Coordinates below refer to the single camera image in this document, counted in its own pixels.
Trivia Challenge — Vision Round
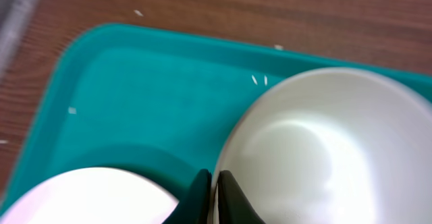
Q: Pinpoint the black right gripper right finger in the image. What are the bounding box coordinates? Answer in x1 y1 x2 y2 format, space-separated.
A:
217 170 265 224

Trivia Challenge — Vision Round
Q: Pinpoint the light green bowl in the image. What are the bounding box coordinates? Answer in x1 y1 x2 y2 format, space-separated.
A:
215 67 431 223

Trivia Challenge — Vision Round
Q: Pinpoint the grey dishwasher rack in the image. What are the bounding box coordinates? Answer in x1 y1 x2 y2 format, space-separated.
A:
1 0 39 78

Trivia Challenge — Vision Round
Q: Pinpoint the teal plastic tray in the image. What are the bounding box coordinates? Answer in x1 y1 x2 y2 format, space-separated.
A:
1 24 431 223

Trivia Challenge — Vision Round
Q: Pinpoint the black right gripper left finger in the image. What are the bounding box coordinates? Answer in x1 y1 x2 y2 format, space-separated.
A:
163 169 212 224

